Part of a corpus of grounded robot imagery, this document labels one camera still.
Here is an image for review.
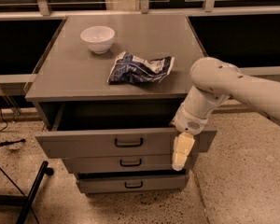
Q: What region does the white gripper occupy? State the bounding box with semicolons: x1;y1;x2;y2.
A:
171;105;208;171

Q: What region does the grey top drawer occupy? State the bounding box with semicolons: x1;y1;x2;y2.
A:
35;103;218;160

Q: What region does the grey drawer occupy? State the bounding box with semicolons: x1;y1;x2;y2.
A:
62;154;199;174
35;103;218;160
77;174;189;194

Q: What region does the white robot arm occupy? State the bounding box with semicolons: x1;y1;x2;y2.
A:
171;57;280;171

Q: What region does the grey middle drawer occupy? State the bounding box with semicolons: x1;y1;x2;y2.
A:
62;154;199;174

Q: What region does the grey drawer cabinet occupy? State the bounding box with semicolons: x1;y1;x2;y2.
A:
24;14;209;195

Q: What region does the grey bottom drawer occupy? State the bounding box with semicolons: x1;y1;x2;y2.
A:
77;174;189;194

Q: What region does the crumpled blue white chip bag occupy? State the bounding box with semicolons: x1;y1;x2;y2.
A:
107;51;175;84

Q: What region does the white ceramic bowl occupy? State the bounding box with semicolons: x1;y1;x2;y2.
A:
80;26;115;54

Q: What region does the black metal stand leg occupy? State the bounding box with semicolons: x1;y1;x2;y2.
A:
0;161;55;224

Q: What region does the metal window railing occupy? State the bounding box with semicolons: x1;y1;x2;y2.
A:
0;0;280;94

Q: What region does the black floor cable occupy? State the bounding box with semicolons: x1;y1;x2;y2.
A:
0;87;27;147

